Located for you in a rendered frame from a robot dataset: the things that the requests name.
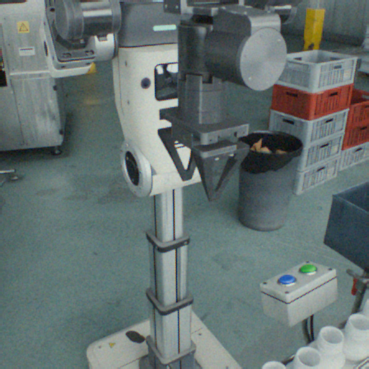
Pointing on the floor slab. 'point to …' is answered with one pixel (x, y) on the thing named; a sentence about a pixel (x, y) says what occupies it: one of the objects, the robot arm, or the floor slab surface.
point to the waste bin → (267, 179)
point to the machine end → (28, 81)
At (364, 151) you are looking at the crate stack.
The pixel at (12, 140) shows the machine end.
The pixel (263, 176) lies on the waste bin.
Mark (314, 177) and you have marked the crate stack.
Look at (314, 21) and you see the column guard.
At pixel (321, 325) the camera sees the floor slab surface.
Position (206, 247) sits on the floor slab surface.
